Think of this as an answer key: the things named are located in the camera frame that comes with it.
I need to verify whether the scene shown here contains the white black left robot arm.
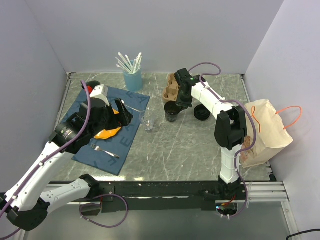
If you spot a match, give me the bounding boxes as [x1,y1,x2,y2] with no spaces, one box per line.
[0,97,134,231]

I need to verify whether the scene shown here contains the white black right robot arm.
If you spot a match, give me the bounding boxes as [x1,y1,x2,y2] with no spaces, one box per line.
[174,68,248,200]

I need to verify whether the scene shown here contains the blue lettered placemat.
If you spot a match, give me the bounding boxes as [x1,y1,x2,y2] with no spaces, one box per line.
[72,87,150,176]

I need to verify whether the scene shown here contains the silver fork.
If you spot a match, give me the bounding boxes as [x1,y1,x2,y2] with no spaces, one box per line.
[90,144,120,159]

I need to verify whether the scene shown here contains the brown cardboard cup carrier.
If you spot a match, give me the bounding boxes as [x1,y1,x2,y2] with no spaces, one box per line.
[162,73,180,103]

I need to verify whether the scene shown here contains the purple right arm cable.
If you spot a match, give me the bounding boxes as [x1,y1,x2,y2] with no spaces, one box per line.
[187,61,258,221]

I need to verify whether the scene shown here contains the dark translucent coffee cup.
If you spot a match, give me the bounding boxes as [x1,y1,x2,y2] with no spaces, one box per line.
[164,101,181,122]

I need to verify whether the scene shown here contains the orange dotted scalloped plate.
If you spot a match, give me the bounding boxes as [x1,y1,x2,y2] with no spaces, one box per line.
[93,107,123,140]

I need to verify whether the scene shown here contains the white wrapped straw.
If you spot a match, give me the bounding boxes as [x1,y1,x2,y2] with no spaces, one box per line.
[117,52,132,74]
[116,58,132,74]
[133,52,142,74]

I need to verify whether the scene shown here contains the dark green mug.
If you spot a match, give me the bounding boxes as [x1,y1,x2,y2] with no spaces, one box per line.
[86,80,101,94]

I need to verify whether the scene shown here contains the blue straw holder cup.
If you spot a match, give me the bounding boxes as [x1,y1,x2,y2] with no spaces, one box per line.
[123,69,143,92]

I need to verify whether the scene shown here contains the clear plastic tumbler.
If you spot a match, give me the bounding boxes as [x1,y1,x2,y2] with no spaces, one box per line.
[139,109,156,131]

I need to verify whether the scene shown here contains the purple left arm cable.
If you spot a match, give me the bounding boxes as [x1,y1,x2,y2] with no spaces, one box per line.
[0,80,130,240]

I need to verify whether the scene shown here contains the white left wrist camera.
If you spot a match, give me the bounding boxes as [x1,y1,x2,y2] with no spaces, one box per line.
[90,84,109,101]

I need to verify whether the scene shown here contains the stacked black cup lids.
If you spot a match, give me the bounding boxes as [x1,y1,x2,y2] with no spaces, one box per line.
[193,104,211,121]

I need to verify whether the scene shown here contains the silver spoon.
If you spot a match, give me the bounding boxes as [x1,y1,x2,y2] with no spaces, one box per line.
[125,104,145,113]

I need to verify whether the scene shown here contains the brown paper takeout bag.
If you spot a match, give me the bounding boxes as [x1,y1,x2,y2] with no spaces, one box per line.
[239,99,294,168]

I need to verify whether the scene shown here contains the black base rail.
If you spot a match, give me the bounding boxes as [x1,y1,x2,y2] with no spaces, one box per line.
[48,181,290,213]

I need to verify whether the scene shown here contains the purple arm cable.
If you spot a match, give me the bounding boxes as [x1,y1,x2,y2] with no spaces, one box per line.
[0,80,130,240]
[187,61,258,221]

